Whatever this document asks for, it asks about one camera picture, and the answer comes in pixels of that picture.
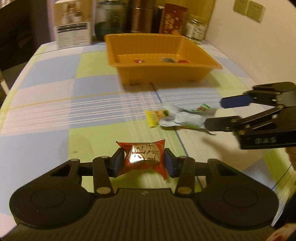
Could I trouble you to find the orange plastic tray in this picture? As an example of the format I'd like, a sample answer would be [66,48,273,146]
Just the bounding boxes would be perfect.
[104,34,222,85]

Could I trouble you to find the brown metal canister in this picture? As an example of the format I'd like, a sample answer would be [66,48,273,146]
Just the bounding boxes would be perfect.
[129,0,156,33]

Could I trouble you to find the black chair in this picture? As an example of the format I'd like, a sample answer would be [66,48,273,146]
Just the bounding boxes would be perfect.
[1,1,52,89]

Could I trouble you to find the red round-wrapped pastry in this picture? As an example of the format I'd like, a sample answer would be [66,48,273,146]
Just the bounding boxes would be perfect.
[116,140,167,180]

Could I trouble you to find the white humidifier box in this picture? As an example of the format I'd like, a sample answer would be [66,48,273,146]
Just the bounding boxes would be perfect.
[53,0,92,49]

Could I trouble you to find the clear black snack packet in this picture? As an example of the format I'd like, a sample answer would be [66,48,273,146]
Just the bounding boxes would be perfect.
[161,57,177,63]

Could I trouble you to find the red candy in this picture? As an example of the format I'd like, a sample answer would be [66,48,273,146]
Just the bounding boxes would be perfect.
[134,59,145,63]

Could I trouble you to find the wall socket pair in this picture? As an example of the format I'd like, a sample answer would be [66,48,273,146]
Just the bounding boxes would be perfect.
[233,0,266,23]

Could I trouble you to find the checkered tablecloth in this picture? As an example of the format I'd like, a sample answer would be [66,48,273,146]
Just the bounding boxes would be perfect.
[1,42,295,235]

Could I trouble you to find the red square snack packet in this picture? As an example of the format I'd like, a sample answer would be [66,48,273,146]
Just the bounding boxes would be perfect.
[178,59,191,64]

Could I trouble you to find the red gift box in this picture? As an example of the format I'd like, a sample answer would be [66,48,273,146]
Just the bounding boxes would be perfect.
[159,3,189,36]

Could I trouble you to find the person's right hand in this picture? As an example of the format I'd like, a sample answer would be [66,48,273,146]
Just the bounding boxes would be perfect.
[285,147,296,170]

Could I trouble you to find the yellow small candy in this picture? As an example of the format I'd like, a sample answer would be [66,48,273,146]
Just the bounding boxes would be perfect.
[144,109,169,128]

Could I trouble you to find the clear jar of nuts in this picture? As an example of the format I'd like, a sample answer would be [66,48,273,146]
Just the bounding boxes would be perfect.
[185,15,207,44]

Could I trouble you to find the green glass tea jar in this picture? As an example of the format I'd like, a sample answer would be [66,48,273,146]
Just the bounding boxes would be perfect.
[94,1,126,41]

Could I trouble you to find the silver green snack wrapper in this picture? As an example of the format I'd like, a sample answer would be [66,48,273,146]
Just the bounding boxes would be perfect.
[159,102,218,135]

